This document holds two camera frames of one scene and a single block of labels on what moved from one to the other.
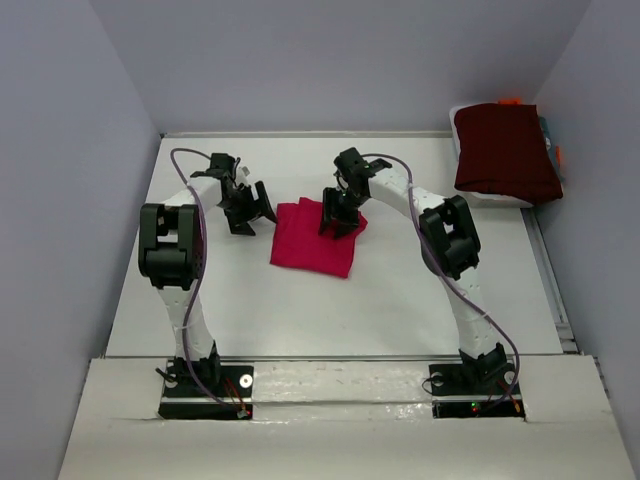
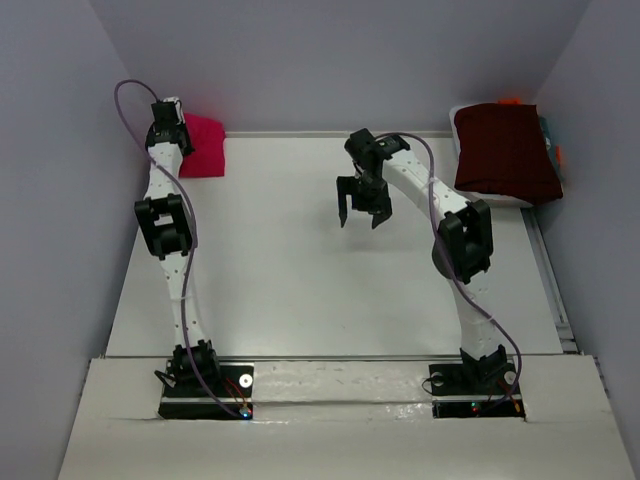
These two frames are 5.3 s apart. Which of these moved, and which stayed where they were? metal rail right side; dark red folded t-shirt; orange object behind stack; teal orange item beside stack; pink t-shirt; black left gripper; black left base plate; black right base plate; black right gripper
Moved: pink t-shirt; black left gripper; black right gripper
Stayed: black left base plate; orange object behind stack; black right base plate; teal orange item beside stack; metal rail right side; dark red folded t-shirt
